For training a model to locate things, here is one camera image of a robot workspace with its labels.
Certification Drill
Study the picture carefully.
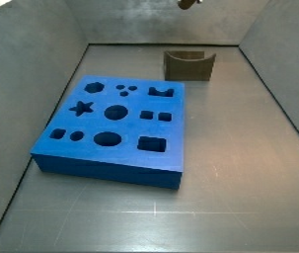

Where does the blue foam shape board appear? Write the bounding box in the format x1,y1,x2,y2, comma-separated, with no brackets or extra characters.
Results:
31,75,185,189

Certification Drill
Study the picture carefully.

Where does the brown wooden cylinder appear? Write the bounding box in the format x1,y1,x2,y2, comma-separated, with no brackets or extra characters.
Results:
178,0,198,10

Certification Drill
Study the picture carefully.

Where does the dark grey curved cradle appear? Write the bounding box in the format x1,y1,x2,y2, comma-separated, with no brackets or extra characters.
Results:
163,50,217,81

